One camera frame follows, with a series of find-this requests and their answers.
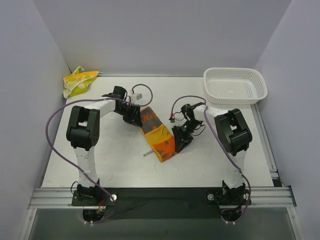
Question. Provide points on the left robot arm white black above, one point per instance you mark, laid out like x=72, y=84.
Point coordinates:
x=83, y=133

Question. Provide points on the white plastic perforated basket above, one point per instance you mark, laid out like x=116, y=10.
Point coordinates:
x=234, y=86

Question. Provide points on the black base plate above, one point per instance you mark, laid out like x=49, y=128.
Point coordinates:
x=164, y=210

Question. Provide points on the yellow green crumpled towel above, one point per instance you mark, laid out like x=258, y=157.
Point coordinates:
x=78, y=82

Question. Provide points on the orange grey towel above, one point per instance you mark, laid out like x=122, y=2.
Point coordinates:
x=157, y=135

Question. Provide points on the small grey metal strip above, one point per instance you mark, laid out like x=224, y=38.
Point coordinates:
x=148, y=153

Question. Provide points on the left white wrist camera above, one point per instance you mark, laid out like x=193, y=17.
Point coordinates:
x=135, y=97

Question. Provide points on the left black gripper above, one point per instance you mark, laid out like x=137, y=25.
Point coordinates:
x=133, y=115

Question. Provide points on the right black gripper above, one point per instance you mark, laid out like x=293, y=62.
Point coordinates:
x=180, y=135

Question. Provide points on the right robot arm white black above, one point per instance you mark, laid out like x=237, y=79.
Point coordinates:
x=233, y=135

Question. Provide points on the aluminium frame rail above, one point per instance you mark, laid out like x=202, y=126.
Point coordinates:
x=63, y=198

